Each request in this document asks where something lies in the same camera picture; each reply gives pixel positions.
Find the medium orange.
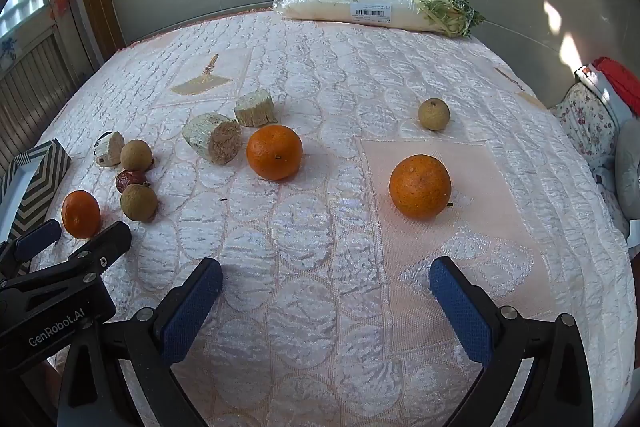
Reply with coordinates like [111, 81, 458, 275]
[246, 124, 304, 181]

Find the slatted wooden panel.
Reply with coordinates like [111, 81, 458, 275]
[0, 27, 76, 168]

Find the plastic-wrapped white daikon radish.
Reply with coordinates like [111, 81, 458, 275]
[273, 0, 487, 39]

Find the long sugarcane piece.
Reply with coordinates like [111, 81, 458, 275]
[182, 113, 242, 166]

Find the small orange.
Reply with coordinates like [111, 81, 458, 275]
[61, 190, 102, 240]

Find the striped cardboard box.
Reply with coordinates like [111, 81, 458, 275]
[0, 138, 72, 253]

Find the short sugarcane piece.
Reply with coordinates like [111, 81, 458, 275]
[234, 90, 274, 128]

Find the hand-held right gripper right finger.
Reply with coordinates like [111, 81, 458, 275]
[428, 256, 608, 427]

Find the brown longan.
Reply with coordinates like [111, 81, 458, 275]
[120, 140, 152, 172]
[120, 183, 159, 223]
[418, 98, 450, 131]

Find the pink quilted bedspread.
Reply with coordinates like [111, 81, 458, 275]
[27, 9, 636, 427]

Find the red jujube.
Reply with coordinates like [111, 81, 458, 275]
[115, 170, 150, 194]

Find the small sugarcane piece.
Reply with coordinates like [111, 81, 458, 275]
[94, 131, 125, 168]

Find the grey cloth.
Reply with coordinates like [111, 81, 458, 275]
[615, 119, 640, 218]

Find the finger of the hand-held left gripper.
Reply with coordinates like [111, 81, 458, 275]
[0, 221, 132, 297]
[0, 219, 62, 279]

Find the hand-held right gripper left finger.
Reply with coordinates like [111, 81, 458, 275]
[57, 257, 224, 427]

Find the floral pillow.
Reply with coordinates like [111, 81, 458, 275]
[550, 82, 631, 228]

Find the red cloth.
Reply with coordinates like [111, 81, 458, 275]
[592, 57, 640, 115]

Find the large orange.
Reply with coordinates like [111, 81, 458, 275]
[389, 154, 452, 221]

